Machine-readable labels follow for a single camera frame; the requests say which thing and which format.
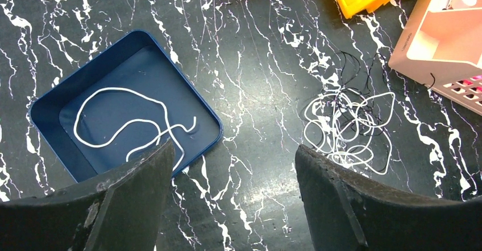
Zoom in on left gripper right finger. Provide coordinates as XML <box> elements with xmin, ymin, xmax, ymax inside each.
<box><xmin>295</xmin><ymin>145</ymin><xmax>481</xmax><ymax>250</ymax></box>

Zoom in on thin black cable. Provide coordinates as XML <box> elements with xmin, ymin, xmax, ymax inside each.
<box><xmin>312</xmin><ymin>51</ymin><xmax>389</xmax><ymax>148</ymax></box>

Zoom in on navy blue plastic box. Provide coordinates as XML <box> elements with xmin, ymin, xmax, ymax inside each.
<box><xmin>30</xmin><ymin>30</ymin><xmax>223</xmax><ymax>182</ymax></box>

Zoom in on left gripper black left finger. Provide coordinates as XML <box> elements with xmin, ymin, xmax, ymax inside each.
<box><xmin>1</xmin><ymin>141</ymin><xmax>175</xmax><ymax>250</ymax></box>

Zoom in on pink tiered file rack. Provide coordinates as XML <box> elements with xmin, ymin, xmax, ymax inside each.
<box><xmin>388</xmin><ymin>0</ymin><xmax>481</xmax><ymax>115</ymax></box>

